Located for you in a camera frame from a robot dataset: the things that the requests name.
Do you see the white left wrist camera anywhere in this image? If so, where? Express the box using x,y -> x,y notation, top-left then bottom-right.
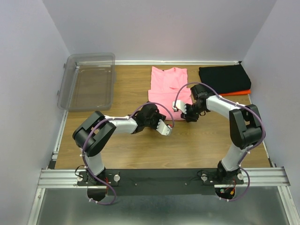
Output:
156,120 -> 173,136

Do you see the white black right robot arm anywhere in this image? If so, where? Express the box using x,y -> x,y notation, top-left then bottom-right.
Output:
172,82 -> 266,184

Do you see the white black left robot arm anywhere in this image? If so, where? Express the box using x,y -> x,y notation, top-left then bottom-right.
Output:
72,102 -> 172,185

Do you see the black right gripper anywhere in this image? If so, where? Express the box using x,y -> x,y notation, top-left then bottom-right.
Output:
180,103 -> 205,123

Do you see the aluminium frame rail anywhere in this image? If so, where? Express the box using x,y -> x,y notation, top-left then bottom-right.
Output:
29,66 -> 300,225

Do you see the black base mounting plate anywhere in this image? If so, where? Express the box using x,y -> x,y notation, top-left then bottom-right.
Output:
75,168 -> 250,203

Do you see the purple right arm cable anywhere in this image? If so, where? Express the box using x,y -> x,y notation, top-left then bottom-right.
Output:
174,82 -> 267,202

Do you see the pink t shirt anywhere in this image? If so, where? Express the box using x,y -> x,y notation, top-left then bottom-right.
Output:
148,67 -> 192,121

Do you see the folded black t shirt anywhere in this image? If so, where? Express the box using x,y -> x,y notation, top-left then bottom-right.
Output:
199,64 -> 251,94

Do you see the clear plastic bin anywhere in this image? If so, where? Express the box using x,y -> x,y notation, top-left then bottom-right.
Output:
57,53 -> 116,112

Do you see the folded orange t shirt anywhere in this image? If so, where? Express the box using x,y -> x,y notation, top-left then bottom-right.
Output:
220,90 -> 251,96

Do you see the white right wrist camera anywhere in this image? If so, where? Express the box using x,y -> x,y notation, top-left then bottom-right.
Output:
172,100 -> 187,114

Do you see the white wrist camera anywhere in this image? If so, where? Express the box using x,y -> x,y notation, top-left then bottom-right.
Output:
156,120 -> 173,136
172,100 -> 187,114

